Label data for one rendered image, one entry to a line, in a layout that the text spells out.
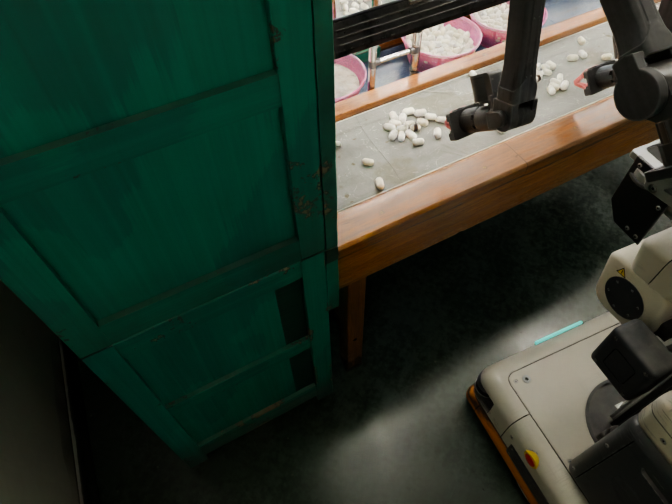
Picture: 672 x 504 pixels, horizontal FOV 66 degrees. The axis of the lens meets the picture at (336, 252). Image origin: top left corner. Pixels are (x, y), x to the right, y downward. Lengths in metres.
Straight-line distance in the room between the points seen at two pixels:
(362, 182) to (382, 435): 0.86
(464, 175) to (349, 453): 0.96
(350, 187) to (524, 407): 0.80
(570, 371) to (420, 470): 0.56
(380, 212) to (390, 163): 0.20
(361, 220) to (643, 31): 0.67
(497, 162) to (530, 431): 0.74
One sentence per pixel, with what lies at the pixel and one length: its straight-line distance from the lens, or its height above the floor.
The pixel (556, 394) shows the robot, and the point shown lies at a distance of 1.66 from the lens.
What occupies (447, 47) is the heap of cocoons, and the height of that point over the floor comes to 0.73.
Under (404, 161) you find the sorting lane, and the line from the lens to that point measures 1.43.
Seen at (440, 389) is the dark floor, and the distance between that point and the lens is 1.88.
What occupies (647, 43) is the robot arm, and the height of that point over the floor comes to 1.29.
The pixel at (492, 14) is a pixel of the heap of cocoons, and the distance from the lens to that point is 2.07.
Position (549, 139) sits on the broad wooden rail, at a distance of 1.54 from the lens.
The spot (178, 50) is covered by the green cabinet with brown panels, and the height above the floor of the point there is 1.36.
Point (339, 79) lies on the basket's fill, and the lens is 1.71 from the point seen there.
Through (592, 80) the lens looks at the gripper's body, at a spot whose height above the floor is 0.88.
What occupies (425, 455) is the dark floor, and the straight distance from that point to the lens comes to 1.80.
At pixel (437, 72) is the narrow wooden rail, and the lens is 1.70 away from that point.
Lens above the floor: 1.73
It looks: 54 degrees down
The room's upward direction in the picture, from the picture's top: 2 degrees counter-clockwise
